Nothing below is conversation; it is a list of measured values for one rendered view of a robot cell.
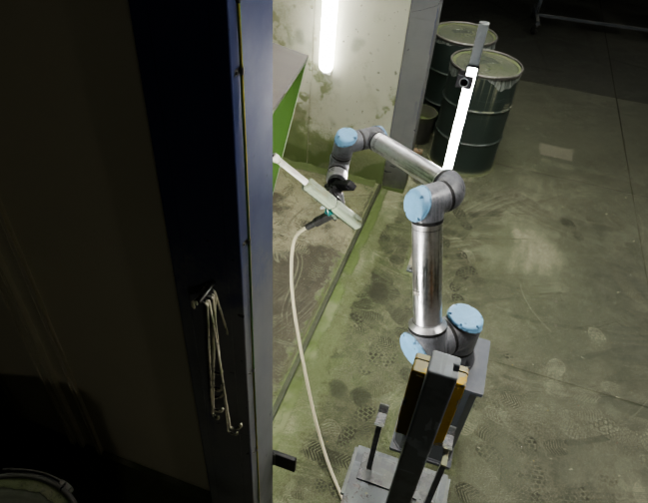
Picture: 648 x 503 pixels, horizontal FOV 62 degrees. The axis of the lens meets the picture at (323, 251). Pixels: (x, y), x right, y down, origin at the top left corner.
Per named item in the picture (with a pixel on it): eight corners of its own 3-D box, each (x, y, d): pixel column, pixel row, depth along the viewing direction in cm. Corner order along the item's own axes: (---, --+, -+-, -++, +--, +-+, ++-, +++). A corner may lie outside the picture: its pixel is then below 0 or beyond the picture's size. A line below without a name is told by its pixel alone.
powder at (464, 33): (501, 33, 487) (502, 31, 486) (486, 52, 450) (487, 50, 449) (444, 20, 504) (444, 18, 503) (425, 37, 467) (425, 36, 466)
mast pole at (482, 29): (418, 266, 373) (478, 23, 265) (420, 262, 377) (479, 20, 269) (425, 268, 372) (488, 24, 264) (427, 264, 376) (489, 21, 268)
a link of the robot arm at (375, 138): (483, 180, 191) (376, 119, 240) (455, 189, 186) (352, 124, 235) (478, 209, 197) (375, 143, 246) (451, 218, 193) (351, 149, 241)
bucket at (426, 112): (428, 150, 493) (434, 122, 474) (397, 143, 499) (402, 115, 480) (434, 135, 515) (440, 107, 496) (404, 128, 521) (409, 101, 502)
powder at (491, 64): (448, 49, 449) (448, 47, 448) (513, 55, 448) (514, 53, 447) (455, 76, 409) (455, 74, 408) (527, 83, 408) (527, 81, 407)
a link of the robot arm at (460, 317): (482, 348, 228) (493, 320, 216) (450, 362, 221) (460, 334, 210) (459, 323, 238) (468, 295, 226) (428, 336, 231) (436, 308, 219)
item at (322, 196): (326, 238, 239) (366, 217, 225) (325, 246, 236) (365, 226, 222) (242, 174, 214) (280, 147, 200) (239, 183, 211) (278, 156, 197)
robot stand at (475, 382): (458, 417, 287) (490, 340, 244) (449, 470, 265) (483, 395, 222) (401, 399, 293) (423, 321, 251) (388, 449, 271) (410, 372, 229)
